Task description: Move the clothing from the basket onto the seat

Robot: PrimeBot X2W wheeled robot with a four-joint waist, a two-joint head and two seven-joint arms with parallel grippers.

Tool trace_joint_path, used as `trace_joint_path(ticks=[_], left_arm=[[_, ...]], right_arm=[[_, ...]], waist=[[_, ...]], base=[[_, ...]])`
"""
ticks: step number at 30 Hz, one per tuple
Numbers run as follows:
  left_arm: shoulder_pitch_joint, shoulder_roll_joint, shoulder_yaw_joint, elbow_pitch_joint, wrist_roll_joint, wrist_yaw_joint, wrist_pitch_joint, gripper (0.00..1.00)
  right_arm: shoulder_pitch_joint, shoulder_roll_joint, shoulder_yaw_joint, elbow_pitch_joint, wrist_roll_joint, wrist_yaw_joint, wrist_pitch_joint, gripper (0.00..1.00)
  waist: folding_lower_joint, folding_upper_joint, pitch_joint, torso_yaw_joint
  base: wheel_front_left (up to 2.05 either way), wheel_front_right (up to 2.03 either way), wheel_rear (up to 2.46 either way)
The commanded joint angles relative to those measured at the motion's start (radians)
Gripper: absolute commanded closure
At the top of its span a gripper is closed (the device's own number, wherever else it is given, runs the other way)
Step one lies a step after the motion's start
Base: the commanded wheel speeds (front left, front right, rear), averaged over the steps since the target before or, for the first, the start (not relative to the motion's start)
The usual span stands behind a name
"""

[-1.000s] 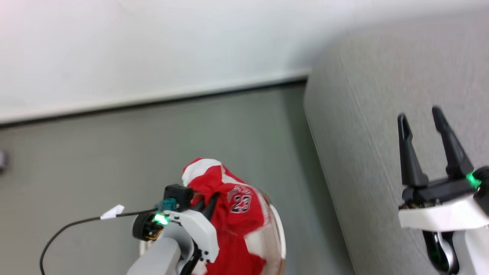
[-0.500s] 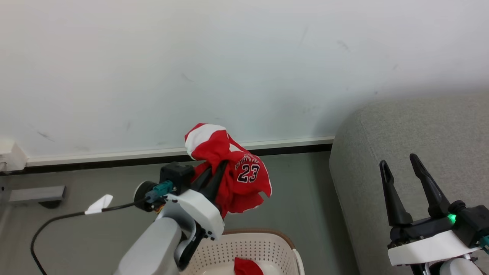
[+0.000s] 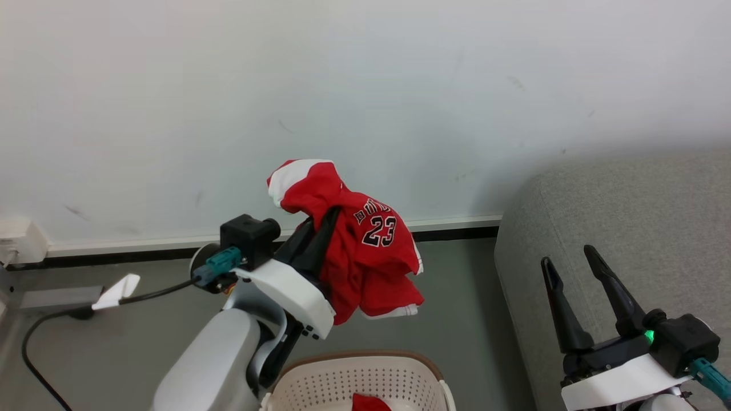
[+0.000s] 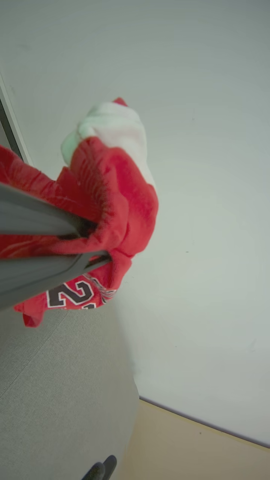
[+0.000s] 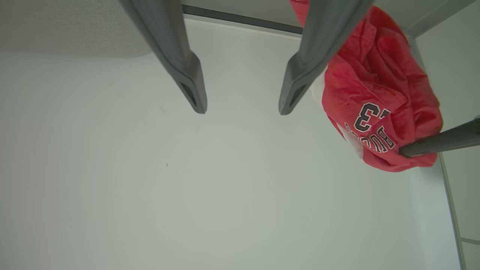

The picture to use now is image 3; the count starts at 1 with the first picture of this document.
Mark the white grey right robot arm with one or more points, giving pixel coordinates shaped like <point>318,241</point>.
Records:
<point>665,404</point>

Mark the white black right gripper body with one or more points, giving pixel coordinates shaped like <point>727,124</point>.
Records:
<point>622,379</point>

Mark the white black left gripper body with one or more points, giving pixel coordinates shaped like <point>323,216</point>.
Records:
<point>291,294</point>

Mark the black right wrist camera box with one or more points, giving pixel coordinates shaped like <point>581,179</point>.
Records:
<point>682,339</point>

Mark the black round frame foot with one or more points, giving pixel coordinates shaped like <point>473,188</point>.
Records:
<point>81,313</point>

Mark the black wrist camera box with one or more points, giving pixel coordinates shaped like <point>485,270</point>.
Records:
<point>682,339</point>
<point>249,237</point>

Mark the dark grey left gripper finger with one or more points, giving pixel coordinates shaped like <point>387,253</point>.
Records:
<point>297,245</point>
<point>324,240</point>

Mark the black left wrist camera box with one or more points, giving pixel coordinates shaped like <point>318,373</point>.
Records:
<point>249,237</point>

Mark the red basketball jersey number 23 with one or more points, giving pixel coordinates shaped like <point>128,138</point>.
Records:
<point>371,257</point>

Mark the cream perforated laundry basket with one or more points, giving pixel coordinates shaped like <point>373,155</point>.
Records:
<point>342,382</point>

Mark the grey metal frame leg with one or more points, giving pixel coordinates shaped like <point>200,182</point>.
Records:
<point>51,297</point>

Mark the grey fabric sofa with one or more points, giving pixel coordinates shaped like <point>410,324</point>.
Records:
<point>634,217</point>

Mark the white black wall baseboard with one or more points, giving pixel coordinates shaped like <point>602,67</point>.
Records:
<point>171,246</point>

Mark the white wall socket box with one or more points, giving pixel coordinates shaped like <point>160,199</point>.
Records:
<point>20,242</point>

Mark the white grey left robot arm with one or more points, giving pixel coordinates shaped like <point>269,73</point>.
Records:
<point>214,365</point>

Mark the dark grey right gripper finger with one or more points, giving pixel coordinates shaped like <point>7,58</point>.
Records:
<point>562,314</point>
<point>617,294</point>

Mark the red garment piece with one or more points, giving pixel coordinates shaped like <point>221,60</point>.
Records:
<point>370,403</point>

